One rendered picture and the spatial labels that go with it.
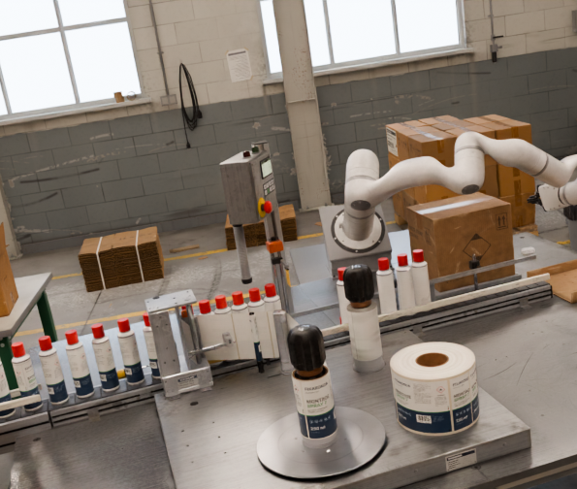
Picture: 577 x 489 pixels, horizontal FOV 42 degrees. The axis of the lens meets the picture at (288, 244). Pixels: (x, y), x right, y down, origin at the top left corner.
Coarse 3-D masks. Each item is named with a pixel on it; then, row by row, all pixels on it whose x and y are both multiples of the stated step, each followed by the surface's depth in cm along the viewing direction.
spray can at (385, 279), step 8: (384, 264) 238; (376, 272) 241; (384, 272) 238; (392, 272) 239; (384, 280) 238; (392, 280) 239; (384, 288) 239; (392, 288) 240; (384, 296) 240; (392, 296) 240; (384, 304) 241; (392, 304) 241; (384, 312) 242; (392, 320) 242
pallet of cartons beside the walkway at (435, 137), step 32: (416, 128) 601; (448, 128) 579; (480, 128) 558; (512, 128) 542; (448, 160) 543; (416, 192) 575; (448, 192) 549; (480, 192) 552; (512, 192) 554; (512, 224) 562
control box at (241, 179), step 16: (240, 160) 221; (256, 160) 223; (224, 176) 223; (240, 176) 221; (256, 176) 223; (272, 176) 235; (224, 192) 224; (240, 192) 223; (256, 192) 222; (272, 192) 235; (240, 208) 224; (256, 208) 223; (272, 208) 234
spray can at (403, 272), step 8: (400, 256) 239; (400, 264) 240; (400, 272) 239; (408, 272) 239; (400, 280) 241; (408, 280) 240; (400, 288) 242; (408, 288) 241; (400, 296) 243; (408, 296) 241; (400, 304) 244; (408, 304) 242
